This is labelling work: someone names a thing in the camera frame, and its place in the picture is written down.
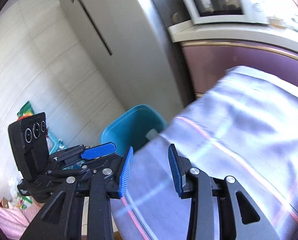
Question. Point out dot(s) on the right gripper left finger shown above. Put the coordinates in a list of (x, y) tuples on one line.
[(61, 215)]

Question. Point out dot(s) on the pink sleeve forearm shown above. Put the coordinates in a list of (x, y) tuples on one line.
[(14, 222)]

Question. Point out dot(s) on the white countertop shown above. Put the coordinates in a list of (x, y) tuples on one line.
[(190, 34)]

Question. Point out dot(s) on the blue trash bin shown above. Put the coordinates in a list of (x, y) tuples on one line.
[(134, 128)]

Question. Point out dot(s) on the silver refrigerator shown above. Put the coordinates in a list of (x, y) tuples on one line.
[(130, 43)]

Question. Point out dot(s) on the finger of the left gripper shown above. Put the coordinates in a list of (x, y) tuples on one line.
[(98, 151)]

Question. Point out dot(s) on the plaid grey tablecloth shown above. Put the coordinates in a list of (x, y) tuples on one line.
[(246, 126)]

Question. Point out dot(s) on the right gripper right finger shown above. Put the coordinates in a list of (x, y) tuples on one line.
[(238, 214)]

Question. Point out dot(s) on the purple kitchen cabinets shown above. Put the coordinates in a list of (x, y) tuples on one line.
[(209, 60)]

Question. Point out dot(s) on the teal plastic basket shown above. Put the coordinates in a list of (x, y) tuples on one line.
[(54, 144)]

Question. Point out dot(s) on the white microwave oven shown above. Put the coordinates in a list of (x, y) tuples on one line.
[(227, 11)]

